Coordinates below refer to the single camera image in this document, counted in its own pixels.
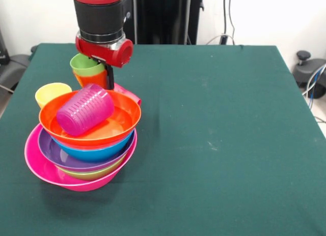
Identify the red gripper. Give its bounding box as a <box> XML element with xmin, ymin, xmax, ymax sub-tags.
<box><xmin>74</xmin><ymin>32</ymin><xmax>134</xmax><ymax>91</ymax></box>

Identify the orange cup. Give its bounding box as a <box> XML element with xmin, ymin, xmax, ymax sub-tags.
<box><xmin>73</xmin><ymin>69</ymin><xmax>108</xmax><ymax>90</ymax></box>

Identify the red cup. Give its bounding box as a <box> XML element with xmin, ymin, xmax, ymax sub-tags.
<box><xmin>113</xmin><ymin>83</ymin><xmax>142</xmax><ymax>107</ymax></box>

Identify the green cup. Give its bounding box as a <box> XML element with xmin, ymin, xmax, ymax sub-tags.
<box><xmin>70</xmin><ymin>53</ymin><xmax>105</xmax><ymax>77</ymax></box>

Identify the orange bowl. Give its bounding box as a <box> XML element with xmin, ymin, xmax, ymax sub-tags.
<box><xmin>38</xmin><ymin>89</ymin><xmax>142</xmax><ymax>147</ymax></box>

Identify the purple cup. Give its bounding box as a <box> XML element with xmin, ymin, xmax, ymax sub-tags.
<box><xmin>56</xmin><ymin>83</ymin><xmax>115</xmax><ymax>137</ymax></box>

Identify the blue bowl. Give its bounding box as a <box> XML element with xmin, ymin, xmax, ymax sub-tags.
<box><xmin>52</xmin><ymin>130</ymin><xmax>135</xmax><ymax>163</ymax></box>

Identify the purple bowl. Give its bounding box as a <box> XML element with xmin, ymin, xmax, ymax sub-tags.
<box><xmin>37</xmin><ymin>127</ymin><xmax>135</xmax><ymax>173</ymax></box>

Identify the green bowl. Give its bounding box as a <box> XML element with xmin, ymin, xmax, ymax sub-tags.
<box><xmin>60</xmin><ymin>154</ymin><xmax>127</xmax><ymax>181</ymax></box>

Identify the pink bowl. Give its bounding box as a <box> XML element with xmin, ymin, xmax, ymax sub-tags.
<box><xmin>24</xmin><ymin>123</ymin><xmax>138</xmax><ymax>192</ymax></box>

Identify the yellow cup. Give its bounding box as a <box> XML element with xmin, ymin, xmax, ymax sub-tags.
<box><xmin>35</xmin><ymin>82</ymin><xmax>73</xmax><ymax>109</ymax></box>

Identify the black equipment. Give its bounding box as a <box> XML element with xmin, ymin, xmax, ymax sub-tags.
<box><xmin>0</xmin><ymin>29</ymin><xmax>33</xmax><ymax>94</ymax></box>

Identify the dark green tablecloth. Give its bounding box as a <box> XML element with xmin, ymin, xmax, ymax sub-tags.
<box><xmin>0</xmin><ymin>43</ymin><xmax>326</xmax><ymax>236</ymax></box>

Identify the black cable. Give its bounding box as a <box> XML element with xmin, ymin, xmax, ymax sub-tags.
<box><xmin>223</xmin><ymin>0</ymin><xmax>228</xmax><ymax>37</ymax></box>
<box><xmin>228</xmin><ymin>0</ymin><xmax>236</xmax><ymax>45</ymax></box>

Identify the grey cable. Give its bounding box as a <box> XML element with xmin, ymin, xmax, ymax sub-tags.
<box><xmin>302</xmin><ymin>64</ymin><xmax>326</xmax><ymax>96</ymax></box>

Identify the blue cable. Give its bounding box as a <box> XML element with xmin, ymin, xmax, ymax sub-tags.
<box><xmin>308</xmin><ymin>64</ymin><xmax>323</xmax><ymax>101</ymax></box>

